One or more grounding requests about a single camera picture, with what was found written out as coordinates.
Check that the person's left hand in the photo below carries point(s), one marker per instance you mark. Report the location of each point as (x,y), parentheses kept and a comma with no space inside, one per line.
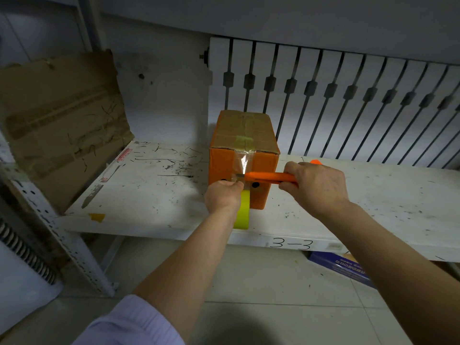
(223,197)

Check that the person's right hand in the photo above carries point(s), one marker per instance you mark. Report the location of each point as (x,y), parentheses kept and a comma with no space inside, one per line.
(320,192)

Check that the yellow tape roll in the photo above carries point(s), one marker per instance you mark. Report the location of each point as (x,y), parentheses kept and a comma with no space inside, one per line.
(244,211)

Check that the orange cardboard box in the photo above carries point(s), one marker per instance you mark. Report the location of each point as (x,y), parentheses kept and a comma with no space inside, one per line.
(223,168)

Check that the orange utility knife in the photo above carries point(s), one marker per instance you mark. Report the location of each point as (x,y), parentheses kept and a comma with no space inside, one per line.
(269,177)

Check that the person's left forearm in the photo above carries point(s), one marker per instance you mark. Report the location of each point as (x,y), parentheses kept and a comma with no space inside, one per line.
(187,269)

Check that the person's right forearm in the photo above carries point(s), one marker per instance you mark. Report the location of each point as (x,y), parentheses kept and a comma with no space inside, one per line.
(388,262)

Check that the blue and tan flat box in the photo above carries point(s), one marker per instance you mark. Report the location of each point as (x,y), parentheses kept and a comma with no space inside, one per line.
(338,265)

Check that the brown cardboard sheet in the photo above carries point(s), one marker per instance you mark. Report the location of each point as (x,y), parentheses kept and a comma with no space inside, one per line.
(61,122)

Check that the red label sticker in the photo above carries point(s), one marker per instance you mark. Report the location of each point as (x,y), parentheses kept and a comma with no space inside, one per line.
(124,154)

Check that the white slotted radiator panel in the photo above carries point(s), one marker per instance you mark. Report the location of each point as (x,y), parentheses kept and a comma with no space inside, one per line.
(217,68)

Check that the black radiator valve knob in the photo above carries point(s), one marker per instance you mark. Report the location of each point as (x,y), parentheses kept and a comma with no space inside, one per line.
(205,56)

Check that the white left sleeve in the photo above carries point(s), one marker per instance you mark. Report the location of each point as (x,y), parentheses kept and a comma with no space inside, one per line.
(129,323)

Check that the white appliance with vent grille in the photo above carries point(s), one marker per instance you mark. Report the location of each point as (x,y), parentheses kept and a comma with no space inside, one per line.
(18,294)

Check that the white perforated shelf post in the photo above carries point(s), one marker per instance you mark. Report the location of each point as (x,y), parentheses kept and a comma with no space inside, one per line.
(72,247)

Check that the grey shelf post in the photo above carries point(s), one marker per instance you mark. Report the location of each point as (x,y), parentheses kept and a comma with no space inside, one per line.
(91,21)

